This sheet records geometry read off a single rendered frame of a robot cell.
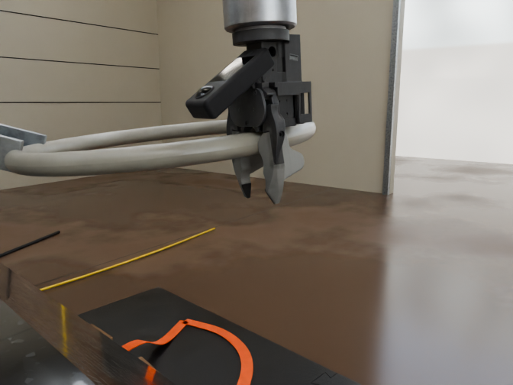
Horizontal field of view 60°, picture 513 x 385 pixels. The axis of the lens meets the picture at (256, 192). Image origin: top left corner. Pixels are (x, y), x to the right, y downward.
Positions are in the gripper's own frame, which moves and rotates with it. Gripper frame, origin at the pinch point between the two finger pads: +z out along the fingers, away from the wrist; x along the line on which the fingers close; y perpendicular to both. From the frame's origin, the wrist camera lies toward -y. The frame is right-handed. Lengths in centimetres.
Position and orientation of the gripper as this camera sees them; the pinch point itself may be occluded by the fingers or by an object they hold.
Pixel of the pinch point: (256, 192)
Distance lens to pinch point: 58.4
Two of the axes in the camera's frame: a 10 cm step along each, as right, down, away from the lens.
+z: 0.6, 9.8, 2.1
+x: -6.2, -1.3, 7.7
